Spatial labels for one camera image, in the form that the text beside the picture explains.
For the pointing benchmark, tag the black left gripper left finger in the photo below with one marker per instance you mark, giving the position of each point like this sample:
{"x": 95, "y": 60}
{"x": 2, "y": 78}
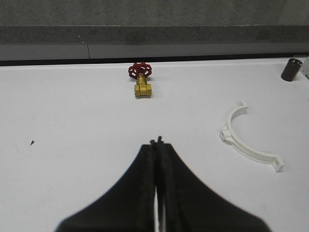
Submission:
{"x": 127, "y": 207}

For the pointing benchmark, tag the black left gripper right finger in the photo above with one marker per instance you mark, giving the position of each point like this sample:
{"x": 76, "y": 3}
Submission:
{"x": 186, "y": 204}

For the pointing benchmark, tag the white half pipe clamp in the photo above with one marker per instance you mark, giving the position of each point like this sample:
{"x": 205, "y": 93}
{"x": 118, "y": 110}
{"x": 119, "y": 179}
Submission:
{"x": 229, "y": 136}

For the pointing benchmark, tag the brass valve red handwheel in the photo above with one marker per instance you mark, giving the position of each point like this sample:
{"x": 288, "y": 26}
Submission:
{"x": 140, "y": 71}

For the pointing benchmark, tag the black cylindrical capacitor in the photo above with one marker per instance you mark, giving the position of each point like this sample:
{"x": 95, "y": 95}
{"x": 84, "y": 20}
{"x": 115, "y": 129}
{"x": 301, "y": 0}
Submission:
{"x": 291, "y": 69}

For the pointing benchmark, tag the grey stone countertop ledge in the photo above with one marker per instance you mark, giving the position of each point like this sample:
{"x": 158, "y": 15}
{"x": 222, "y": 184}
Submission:
{"x": 91, "y": 29}

